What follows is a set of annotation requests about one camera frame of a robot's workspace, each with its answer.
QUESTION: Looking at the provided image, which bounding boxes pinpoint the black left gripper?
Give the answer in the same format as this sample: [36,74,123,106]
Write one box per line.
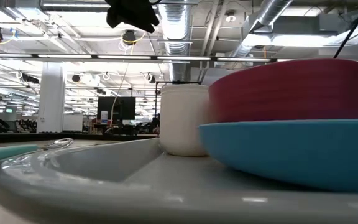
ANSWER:
[105,0,160,34]

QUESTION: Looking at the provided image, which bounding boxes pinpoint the white mug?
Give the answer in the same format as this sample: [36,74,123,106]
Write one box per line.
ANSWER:
[159,83,211,157]

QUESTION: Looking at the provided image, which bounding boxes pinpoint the grey plastic tray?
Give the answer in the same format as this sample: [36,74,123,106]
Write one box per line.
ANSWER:
[0,138,358,224]

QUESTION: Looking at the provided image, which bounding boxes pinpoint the pink bowl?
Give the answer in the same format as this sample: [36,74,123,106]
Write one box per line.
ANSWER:
[208,58,358,124]

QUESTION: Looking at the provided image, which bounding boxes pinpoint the spoon with teal handle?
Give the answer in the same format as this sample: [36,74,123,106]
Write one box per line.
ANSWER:
[0,138,75,165]

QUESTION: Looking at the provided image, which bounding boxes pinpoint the blue plate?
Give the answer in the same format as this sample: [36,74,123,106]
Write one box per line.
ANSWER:
[198,119,358,194]

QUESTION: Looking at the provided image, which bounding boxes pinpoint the long ceiling light strip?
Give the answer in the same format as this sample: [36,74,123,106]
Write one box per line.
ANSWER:
[0,52,358,65]

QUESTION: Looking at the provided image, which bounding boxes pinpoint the black monitor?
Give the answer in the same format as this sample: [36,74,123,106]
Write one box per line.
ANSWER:
[97,96,136,121]

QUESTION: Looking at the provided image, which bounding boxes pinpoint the white pillar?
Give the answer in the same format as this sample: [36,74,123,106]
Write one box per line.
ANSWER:
[37,62,67,134]

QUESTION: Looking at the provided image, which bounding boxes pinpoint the white cabinet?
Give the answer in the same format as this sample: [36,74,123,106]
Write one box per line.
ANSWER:
[62,114,83,132]

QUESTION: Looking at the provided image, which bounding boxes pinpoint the silver ribbed ceiling duct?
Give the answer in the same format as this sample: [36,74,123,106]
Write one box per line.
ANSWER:
[158,0,194,82]

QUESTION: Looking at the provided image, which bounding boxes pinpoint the black aluminium table frame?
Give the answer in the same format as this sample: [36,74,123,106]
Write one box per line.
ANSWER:
[0,132,160,144]

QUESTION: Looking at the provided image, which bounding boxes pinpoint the large silver ceiling duct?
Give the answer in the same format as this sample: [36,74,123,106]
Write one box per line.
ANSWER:
[228,0,294,58]

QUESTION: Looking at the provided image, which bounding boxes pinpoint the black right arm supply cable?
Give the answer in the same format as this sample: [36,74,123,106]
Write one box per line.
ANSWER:
[333,0,358,59]

